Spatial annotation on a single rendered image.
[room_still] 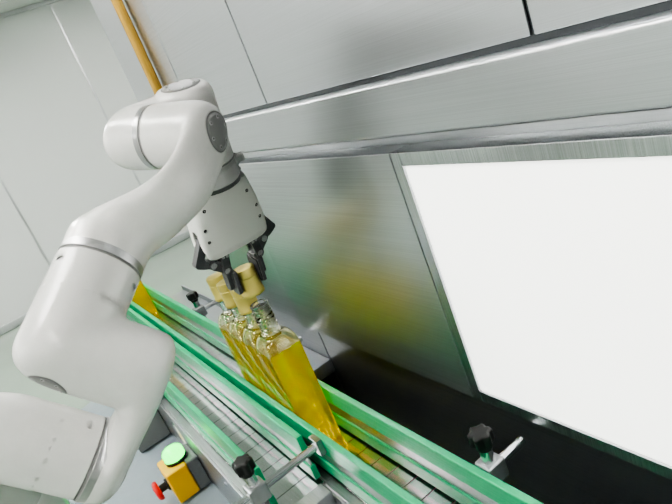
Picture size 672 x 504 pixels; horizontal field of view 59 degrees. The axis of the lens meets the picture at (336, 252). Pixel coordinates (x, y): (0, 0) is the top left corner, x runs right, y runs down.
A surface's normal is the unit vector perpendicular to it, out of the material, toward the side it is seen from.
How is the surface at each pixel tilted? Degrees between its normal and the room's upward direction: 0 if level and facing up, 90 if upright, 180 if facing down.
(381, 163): 90
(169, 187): 92
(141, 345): 57
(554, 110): 90
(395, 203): 90
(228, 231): 109
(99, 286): 74
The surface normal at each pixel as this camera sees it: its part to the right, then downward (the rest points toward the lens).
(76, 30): 0.53, 0.10
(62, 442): 0.49, -0.42
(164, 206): 0.54, 0.36
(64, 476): 0.27, 0.23
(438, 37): -0.77, 0.47
